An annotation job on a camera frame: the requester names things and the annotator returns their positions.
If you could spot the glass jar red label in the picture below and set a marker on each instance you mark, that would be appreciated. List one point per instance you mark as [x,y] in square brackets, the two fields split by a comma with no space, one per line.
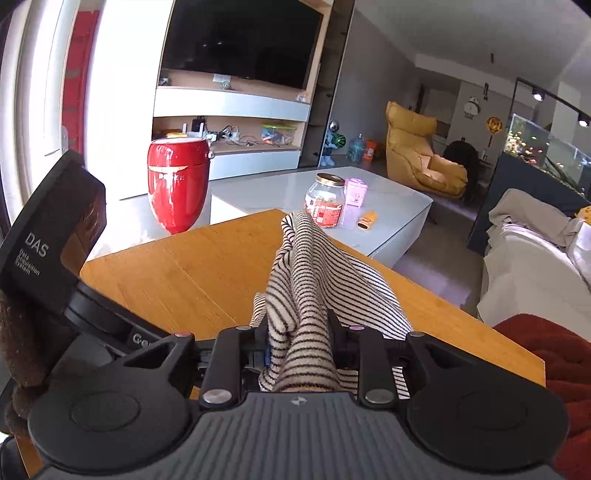
[325,203]

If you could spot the toy robot figure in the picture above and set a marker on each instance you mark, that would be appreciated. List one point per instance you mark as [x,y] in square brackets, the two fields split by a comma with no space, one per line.
[330,143]

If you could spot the beige blanket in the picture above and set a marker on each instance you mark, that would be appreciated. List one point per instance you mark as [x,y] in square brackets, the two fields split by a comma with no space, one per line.
[526,214]

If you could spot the clear box green lid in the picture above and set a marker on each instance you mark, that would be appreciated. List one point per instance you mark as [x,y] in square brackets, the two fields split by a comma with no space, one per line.
[278,134]

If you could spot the round orange wall ornament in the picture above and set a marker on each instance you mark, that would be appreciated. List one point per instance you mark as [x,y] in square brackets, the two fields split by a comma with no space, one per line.
[493,124]

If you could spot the person's left forearm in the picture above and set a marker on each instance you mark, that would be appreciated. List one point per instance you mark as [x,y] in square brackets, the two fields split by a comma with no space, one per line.
[25,360]

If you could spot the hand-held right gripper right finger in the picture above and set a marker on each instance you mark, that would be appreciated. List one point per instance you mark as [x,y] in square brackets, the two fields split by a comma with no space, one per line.
[344,346]

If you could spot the white wooden media cabinet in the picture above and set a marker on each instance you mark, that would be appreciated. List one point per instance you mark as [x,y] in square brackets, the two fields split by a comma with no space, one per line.
[231,108]

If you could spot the white figure wall clock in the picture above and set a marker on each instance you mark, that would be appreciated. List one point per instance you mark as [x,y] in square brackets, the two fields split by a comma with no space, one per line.
[471,107]

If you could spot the white covered sofa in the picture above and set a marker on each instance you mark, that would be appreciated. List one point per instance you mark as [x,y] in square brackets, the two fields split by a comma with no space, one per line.
[531,272]

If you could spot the glass fish tank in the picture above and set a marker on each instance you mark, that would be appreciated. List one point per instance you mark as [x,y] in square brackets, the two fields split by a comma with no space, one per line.
[545,147]

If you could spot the red round bin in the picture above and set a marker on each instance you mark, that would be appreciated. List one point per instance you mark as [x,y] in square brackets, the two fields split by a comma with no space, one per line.
[178,182]

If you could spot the red window hanging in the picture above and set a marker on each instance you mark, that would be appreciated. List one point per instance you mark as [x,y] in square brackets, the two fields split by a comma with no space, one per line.
[81,69]

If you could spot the blue water jug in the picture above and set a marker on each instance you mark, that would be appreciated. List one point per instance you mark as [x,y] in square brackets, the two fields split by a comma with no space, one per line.
[356,148]

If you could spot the orange packet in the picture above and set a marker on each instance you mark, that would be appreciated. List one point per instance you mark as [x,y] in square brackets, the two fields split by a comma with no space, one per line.
[371,151]

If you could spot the yellow lounge chair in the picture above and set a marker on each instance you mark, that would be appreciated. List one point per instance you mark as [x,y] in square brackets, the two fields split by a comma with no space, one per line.
[415,152]

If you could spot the small orange bottle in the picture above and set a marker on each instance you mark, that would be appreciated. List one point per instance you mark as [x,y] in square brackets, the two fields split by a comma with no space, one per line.
[365,219]

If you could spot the dark fish tank cabinet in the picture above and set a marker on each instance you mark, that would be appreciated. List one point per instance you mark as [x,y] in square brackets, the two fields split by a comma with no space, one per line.
[517,198]

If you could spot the yellow plush toy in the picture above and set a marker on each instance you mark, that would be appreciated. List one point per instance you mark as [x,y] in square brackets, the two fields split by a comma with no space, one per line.
[585,212]

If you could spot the white coffee table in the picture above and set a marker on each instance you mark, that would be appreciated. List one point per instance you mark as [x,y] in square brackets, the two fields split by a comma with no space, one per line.
[397,207]

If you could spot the black television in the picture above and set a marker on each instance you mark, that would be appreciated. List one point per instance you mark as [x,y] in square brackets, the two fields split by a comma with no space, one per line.
[242,39]

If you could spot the small pink box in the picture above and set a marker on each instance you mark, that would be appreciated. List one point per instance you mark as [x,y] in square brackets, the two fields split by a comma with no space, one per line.
[356,193]

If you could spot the black track light rail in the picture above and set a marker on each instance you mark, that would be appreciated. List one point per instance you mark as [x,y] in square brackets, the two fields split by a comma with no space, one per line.
[554,97]

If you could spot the striped knit garment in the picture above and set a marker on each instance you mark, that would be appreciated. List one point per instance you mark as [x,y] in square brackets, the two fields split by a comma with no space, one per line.
[314,277]

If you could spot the green striped ball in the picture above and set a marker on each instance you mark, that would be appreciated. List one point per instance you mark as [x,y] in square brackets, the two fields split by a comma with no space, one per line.
[340,141]

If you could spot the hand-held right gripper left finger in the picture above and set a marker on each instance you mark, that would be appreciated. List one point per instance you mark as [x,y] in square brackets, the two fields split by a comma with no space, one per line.
[240,350]

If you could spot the red knit cloth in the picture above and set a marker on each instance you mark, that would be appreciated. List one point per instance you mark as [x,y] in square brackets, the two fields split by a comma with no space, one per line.
[554,369]

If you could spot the black chair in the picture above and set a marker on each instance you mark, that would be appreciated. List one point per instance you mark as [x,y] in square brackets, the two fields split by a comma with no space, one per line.
[464,168]

